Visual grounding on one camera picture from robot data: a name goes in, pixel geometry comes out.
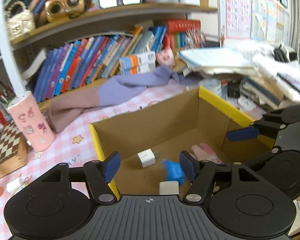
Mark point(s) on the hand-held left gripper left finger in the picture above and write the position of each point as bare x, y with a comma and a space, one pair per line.
112, 167

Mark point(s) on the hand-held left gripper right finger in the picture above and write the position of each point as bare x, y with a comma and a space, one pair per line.
187, 166

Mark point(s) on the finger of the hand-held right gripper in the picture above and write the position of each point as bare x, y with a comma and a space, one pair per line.
242, 134
265, 157

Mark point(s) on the blue packet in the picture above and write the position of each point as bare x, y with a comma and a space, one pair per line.
173, 171

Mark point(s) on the pink bunny glove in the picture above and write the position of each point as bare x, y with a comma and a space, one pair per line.
207, 152

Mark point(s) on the beige eraser block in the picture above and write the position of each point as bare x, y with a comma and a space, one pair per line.
168, 188

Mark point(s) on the white charger plug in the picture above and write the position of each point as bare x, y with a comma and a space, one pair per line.
146, 158

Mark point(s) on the yellow cardboard box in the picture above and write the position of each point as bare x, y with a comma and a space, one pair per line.
165, 120

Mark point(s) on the stack of books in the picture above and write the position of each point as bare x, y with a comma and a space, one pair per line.
262, 92

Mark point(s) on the black power adapter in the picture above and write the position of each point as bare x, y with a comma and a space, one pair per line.
233, 88

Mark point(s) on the pink checked tablecloth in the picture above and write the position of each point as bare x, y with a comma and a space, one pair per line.
72, 130

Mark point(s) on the clear tape roll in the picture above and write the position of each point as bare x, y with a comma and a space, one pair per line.
211, 87

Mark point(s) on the mauve cloth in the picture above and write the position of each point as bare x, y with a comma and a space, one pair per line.
72, 105

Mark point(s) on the pile of papers and books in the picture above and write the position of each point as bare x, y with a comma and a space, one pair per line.
270, 62

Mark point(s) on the stack of papers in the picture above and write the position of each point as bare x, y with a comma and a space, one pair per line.
215, 60

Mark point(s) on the purple cloth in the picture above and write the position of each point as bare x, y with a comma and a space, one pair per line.
140, 82

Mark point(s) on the pink cylinder with stickers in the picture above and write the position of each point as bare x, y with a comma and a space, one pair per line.
31, 122

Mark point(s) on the orange and blue carton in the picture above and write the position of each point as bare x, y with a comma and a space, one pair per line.
137, 58
140, 68

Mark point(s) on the wooden chessboard box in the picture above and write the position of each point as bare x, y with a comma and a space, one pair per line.
8, 150

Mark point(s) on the pink pig plush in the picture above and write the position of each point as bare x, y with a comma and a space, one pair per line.
165, 57

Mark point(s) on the row of colourful books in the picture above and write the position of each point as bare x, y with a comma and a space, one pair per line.
90, 60

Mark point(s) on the red thick books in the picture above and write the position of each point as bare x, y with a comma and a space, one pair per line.
182, 27

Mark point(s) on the pen holders with brushes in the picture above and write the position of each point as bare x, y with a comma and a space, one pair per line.
0, 100

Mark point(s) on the white bookshelf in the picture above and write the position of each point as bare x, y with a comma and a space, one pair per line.
5, 42

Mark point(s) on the white pearl handbag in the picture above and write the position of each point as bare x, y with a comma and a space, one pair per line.
18, 22

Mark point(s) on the cartoon wall sticker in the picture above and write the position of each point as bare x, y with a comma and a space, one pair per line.
222, 36

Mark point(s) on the blue and yellow wall poster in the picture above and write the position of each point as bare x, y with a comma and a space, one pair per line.
267, 15

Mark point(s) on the pink alphabet wall poster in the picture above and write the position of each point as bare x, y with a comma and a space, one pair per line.
237, 10

